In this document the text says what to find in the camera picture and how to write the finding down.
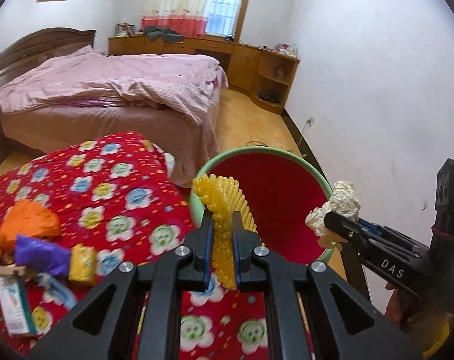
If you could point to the brown bed with headboard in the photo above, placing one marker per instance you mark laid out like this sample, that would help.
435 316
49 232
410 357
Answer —
56 127

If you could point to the orange plastic bag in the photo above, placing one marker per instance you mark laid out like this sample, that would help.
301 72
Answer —
28 218

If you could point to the white barcode box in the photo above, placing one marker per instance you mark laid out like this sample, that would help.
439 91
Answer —
15 309

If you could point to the window with bars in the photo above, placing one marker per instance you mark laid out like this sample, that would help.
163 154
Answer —
224 18

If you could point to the books on cabinet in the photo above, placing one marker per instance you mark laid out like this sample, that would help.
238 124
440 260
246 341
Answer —
125 30

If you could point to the yellow small carton box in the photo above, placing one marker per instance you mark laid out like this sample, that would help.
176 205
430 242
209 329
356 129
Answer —
82 268

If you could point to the white paper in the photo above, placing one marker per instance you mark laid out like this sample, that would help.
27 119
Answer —
343 201

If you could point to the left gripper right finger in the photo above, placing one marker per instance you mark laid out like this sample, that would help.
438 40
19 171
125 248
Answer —
311 312

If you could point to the pink duvet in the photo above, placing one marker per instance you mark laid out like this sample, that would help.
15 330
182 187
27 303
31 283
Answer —
187 84

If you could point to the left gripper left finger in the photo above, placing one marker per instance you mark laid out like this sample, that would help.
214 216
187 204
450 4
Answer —
134 312

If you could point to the wooden puzzle piece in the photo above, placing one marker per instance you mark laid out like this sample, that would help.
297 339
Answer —
19 271

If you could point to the red bin green rim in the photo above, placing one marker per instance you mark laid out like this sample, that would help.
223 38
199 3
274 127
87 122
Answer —
281 189

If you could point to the red flower pattern blanket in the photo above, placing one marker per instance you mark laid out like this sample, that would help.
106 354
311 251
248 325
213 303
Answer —
114 194

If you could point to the grey clothes pile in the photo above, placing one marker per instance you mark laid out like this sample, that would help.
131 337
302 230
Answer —
168 35

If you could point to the person's right hand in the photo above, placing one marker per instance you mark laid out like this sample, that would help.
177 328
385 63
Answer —
400 308

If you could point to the long wooden cabinet desk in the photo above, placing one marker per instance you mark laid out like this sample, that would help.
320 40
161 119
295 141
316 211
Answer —
265 75

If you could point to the purple plastic wrapper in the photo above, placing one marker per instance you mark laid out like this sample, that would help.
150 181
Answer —
42 256

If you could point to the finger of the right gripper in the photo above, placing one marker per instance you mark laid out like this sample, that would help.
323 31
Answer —
388 234
362 239

